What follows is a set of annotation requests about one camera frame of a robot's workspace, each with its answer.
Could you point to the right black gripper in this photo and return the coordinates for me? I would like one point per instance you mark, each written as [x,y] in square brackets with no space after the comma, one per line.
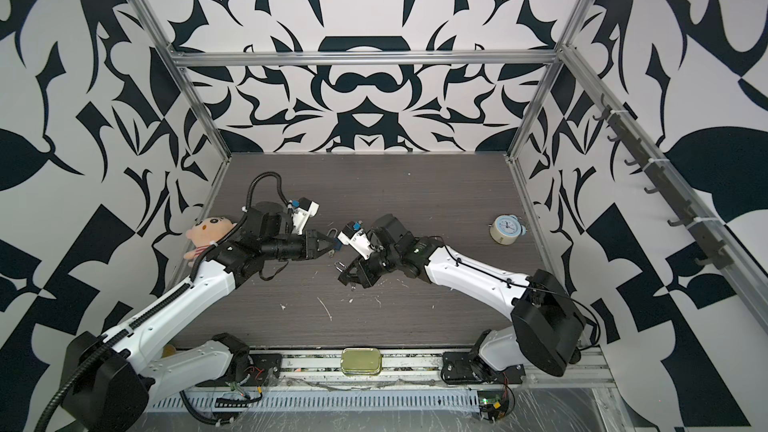
[364,275]

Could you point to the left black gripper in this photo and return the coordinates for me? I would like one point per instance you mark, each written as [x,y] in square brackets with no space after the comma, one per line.
[310,243]

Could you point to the black padlock front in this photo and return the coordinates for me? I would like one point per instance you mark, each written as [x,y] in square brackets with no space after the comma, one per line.
[341,267]

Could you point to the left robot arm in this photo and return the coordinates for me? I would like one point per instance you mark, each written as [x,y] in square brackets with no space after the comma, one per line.
[110,380]

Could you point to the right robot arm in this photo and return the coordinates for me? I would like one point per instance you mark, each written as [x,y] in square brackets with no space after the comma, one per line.
[546,324]

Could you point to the left blue padlock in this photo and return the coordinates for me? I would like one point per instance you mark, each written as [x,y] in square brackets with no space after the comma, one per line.
[332,234]

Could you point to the gold metal tin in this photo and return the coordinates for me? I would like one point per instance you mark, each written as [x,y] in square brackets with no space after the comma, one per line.
[361,361]

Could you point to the plush doll striped shirt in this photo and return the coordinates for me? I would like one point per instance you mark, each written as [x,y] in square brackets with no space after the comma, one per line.
[206,233]

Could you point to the cream blue alarm clock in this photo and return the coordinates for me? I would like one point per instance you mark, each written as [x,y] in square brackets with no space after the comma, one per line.
[506,229]

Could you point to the small electronics board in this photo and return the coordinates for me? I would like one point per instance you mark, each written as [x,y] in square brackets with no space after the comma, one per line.
[495,405]

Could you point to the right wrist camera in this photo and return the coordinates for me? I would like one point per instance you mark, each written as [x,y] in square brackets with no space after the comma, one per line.
[354,236]

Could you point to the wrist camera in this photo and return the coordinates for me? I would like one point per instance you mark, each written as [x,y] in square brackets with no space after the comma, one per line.
[301,211]
[354,236]

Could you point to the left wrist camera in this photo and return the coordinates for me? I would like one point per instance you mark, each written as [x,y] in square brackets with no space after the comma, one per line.
[301,211]

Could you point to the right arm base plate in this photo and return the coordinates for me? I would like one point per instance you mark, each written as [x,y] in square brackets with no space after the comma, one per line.
[458,368]

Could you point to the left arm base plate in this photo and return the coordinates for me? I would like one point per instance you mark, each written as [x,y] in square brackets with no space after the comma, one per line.
[255,369]

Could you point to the white slotted cable duct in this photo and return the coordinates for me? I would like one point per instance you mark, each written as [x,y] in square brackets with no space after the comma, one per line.
[458,400]

